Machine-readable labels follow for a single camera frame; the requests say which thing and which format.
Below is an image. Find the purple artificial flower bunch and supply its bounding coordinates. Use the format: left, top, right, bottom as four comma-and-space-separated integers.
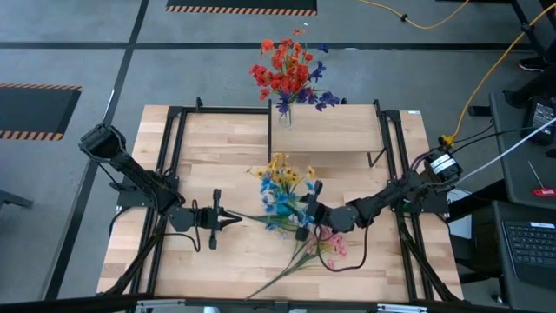
275, 42, 341, 117

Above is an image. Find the black mat with hazard stripes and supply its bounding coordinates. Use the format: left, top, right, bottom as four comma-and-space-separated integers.
165, 0, 318, 17
0, 83, 83, 142

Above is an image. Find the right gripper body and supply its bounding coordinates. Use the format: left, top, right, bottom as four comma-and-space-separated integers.
295, 180, 332, 243

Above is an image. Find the yellow extension cable with plug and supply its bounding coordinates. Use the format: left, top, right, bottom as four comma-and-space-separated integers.
438, 2, 556, 148

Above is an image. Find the pink artificial flower bunch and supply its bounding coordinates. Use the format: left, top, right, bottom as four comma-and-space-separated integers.
245, 225, 349, 301

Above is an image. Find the black aluminium table frame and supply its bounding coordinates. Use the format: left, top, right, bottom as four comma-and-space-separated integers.
0, 96, 556, 313

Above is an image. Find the red-handled screwdriver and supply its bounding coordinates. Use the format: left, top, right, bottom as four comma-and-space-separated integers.
527, 160, 556, 199

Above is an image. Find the silver aluminium profile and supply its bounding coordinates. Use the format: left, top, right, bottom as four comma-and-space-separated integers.
376, 303, 429, 313
135, 298, 187, 313

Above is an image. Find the black power cable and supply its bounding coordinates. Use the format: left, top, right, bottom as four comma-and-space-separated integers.
449, 125, 529, 151

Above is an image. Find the black handheld device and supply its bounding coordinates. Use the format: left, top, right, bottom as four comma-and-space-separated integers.
522, 96, 556, 147

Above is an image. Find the wooden shelf with black legs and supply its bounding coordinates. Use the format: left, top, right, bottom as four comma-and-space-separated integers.
267, 98, 387, 170

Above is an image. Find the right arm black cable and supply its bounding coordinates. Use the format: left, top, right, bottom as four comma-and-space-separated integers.
315, 225, 371, 274

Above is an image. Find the yellow artificial flower bunch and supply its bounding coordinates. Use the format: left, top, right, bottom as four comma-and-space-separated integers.
246, 151, 317, 192

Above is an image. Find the black keyboard tray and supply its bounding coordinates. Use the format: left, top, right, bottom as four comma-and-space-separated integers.
493, 203, 556, 313

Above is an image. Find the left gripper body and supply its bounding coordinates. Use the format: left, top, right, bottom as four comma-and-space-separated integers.
190, 188, 223, 251

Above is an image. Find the black keyboard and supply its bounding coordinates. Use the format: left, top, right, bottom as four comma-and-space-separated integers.
502, 220, 556, 290

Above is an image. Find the dark grey desk top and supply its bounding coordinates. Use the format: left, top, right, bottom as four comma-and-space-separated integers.
489, 90, 556, 210

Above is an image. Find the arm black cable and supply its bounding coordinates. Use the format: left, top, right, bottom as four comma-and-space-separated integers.
315, 225, 371, 274
162, 198, 203, 254

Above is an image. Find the black furniture leg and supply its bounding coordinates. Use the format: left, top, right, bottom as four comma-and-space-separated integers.
0, 189, 35, 210

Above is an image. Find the blue artificial flower bunch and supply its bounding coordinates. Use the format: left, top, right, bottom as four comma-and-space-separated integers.
259, 173, 316, 232

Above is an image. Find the black desk leg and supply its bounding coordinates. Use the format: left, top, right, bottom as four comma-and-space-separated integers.
508, 0, 546, 57

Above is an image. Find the clear glass vase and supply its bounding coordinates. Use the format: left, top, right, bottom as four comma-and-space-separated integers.
277, 103, 295, 130

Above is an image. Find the person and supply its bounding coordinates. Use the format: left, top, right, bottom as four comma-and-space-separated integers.
503, 37, 556, 109

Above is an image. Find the teal glass vase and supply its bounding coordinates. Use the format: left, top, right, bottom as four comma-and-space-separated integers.
275, 200, 297, 218

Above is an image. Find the white cable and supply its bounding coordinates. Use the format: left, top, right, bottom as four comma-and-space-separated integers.
458, 116, 556, 183

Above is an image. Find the red artificial flower bunch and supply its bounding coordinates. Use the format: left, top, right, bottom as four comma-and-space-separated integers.
248, 63, 311, 103

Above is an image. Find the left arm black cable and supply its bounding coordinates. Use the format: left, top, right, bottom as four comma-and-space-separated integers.
162, 198, 203, 254

